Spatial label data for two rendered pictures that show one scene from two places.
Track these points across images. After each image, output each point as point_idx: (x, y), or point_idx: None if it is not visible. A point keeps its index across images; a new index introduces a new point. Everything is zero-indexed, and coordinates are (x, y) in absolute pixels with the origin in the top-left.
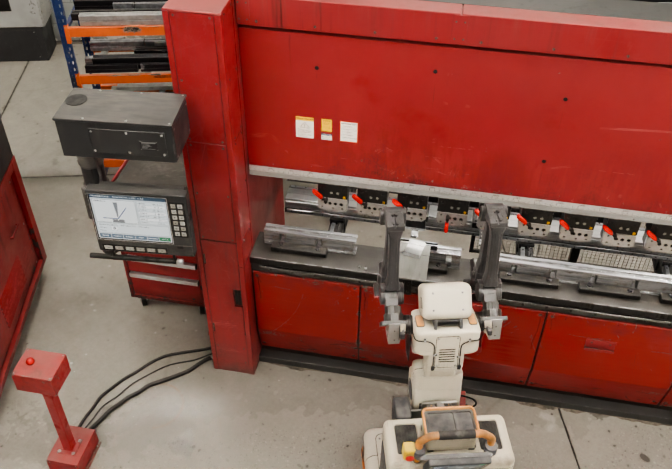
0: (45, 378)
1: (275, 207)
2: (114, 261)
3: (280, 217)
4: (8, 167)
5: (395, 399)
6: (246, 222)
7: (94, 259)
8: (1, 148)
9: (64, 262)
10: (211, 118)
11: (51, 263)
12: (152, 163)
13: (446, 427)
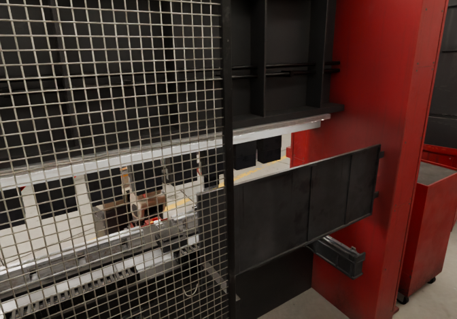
0: (288, 146)
1: (357, 223)
2: (445, 264)
3: (368, 252)
4: (452, 148)
5: (163, 191)
6: (300, 152)
7: (452, 258)
8: (455, 134)
9: (453, 247)
10: None
11: (455, 243)
12: (424, 169)
13: (126, 172)
